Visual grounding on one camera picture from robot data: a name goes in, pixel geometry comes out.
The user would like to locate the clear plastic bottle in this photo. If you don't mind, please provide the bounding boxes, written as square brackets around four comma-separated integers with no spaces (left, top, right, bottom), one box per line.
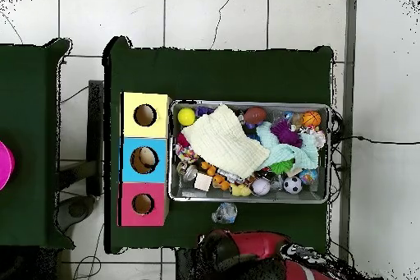
[211,201,239,225]

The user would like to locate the clear mesh bin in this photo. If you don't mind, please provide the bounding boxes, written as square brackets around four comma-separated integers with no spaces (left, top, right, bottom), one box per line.
[168,100,331,204]

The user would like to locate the wooden box with three holes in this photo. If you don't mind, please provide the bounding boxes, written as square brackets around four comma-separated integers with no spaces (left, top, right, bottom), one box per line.
[118,91,172,227]

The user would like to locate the cream waffle cloth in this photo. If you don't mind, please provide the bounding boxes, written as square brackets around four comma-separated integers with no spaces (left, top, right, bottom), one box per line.
[180,103,271,180]

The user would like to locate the yellow ball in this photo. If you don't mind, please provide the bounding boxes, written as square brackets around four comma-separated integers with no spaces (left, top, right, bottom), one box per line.
[177,108,197,127]

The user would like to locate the small wooden block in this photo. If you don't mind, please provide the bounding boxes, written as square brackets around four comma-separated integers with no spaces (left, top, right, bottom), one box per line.
[193,172,213,192]

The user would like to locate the brown toy football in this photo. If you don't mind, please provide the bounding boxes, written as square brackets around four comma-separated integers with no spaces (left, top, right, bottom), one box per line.
[243,106,268,126]

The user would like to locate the yellow rubber duck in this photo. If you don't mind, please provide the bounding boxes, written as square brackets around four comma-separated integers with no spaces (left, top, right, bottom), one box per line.
[229,183,252,198]

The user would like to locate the dark green table cloth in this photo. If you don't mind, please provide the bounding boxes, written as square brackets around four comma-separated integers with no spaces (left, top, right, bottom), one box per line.
[0,38,75,250]
[102,35,336,255]

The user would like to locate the white toy baseball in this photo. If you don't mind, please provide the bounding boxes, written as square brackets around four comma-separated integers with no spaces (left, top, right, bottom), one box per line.
[250,178,272,196]

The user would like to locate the mint green waffle cloth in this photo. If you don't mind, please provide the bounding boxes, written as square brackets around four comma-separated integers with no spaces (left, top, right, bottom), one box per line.
[255,121,320,171]

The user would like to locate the purple spiky monster toy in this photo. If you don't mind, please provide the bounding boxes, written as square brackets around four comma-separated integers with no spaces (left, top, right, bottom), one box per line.
[270,118,304,149]

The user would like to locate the black and white soccer ball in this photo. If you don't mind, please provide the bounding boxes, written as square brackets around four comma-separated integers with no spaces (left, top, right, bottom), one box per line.
[283,176,304,195]

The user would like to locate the orange toy basketball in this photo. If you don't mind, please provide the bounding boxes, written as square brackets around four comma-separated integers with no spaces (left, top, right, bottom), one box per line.
[300,110,322,129]

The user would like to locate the black metal stand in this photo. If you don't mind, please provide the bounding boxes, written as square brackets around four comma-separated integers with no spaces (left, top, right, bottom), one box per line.
[58,79,105,197]

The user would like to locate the magenta round object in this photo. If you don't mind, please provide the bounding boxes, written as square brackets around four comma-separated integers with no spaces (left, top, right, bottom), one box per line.
[0,140,16,191]

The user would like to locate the black floor cable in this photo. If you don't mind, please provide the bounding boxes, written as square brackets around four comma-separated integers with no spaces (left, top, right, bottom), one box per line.
[331,135,420,145]

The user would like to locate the grey metal post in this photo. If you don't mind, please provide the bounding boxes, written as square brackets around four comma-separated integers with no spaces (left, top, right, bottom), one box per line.
[338,0,358,261]

